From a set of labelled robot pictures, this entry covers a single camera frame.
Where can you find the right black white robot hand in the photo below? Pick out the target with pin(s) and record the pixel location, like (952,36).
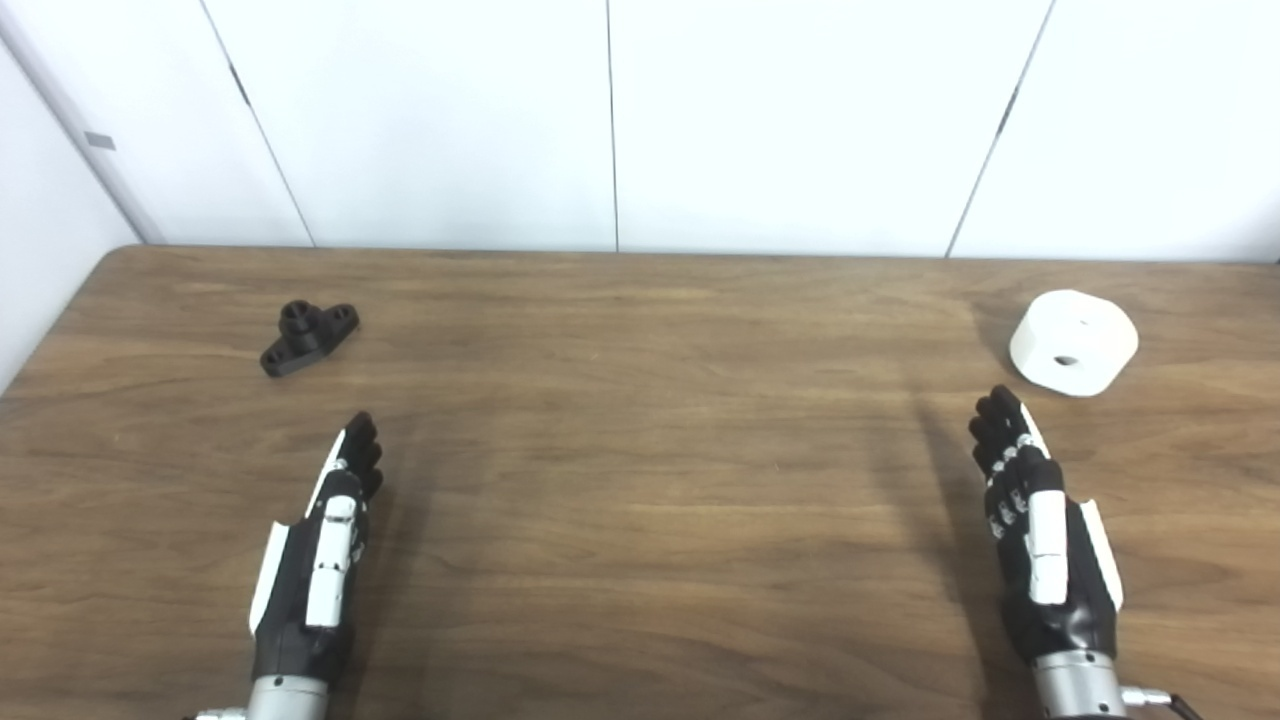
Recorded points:
(1075,590)

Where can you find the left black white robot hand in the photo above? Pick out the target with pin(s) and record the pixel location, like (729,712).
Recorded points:
(290,590)

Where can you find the black flanged holder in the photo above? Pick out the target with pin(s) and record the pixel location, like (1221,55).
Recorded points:
(303,338)

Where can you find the round white piece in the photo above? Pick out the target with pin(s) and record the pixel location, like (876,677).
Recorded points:
(1085,330)

